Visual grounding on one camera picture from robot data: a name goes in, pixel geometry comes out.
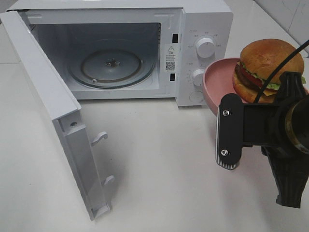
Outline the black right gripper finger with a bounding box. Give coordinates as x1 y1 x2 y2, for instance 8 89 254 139
276 72 305 102
262 147 309 208

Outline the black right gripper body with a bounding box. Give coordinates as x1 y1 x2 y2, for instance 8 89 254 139
261 96 309 156

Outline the burger with lettuce and cheese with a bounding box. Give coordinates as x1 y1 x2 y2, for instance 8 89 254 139
233 39 304 103

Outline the pink round plate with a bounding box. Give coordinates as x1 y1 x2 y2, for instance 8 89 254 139
202 58 239 115

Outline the round door release button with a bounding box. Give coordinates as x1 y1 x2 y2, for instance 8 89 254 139
189 91 204 104

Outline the white microwave door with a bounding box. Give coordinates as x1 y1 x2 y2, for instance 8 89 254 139
0 11 114 220

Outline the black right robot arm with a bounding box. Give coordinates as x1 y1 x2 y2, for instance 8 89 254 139
262 72 309 208

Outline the lower white dial knob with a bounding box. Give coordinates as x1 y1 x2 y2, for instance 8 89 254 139
192 69 205 87

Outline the white dial knob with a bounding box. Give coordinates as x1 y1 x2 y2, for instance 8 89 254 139
192 69 205 87
196 37 215 58

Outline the upper white dial knob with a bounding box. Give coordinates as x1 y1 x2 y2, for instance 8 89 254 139
196 37 215 58

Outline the white microwave oven body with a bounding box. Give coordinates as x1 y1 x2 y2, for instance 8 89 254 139
5 0 233 106

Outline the glass microwave turntable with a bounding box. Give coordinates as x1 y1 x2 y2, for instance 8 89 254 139
68 49 156 89

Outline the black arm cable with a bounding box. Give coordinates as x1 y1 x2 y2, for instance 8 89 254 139
253 40 309 104

